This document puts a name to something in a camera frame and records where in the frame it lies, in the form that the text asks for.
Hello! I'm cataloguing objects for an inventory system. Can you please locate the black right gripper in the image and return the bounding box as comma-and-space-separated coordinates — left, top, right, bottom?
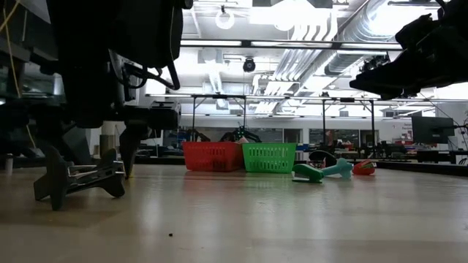
349, 13, 468, 101

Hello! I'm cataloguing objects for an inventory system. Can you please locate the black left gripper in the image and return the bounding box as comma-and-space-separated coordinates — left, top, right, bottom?
47, 104, 151, 180

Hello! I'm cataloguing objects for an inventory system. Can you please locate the black staple remover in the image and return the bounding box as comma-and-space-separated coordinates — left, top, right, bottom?
33, 145, 127, 212

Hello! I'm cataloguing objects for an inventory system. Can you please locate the red mini stapler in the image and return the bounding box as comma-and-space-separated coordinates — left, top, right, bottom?
352, 159, 377, 176

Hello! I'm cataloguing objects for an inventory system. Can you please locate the green mini stapler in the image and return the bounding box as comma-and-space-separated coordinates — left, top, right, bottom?
291, 163, 325, 184

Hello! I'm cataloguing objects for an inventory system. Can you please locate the black computer monitor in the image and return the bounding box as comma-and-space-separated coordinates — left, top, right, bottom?
411, 115, 456, 145

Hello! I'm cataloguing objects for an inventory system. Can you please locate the black office chair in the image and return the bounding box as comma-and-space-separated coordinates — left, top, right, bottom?
309, 149, 338, 169

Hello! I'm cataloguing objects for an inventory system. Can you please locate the red plastic basket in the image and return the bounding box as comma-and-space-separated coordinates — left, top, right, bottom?
181, 141, 245, 172

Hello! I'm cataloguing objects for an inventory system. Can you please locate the green plastic basket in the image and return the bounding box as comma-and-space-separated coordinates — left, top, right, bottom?
241, 142, 298, 174

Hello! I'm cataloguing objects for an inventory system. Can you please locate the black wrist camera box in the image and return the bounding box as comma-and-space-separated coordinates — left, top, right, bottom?
149, 101, 182, 131

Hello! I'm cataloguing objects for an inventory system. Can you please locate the black background rig frame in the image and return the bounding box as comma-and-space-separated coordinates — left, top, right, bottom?
189, 94, 377, 148

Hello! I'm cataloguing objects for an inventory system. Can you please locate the black camera cable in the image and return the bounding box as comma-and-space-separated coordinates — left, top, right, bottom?
124, 60, 181, 91

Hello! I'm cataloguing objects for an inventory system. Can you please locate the yellow extension cable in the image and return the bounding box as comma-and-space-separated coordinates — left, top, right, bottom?
1, 0, 37, 149

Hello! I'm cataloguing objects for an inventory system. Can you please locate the white ring light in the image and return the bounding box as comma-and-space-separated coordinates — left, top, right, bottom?
214, 9, 235, 30

